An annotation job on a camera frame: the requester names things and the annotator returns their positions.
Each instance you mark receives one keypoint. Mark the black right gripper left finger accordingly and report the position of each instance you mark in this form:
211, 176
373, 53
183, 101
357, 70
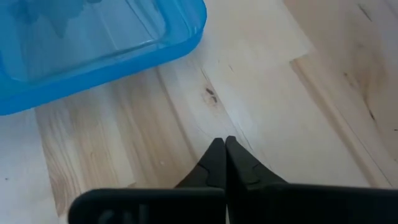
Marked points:
186, 205

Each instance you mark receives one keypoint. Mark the blue plastic pencil case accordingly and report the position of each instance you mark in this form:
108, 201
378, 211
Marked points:
77, 46

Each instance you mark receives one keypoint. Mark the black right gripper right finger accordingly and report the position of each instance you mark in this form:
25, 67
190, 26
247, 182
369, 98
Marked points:
280, 205

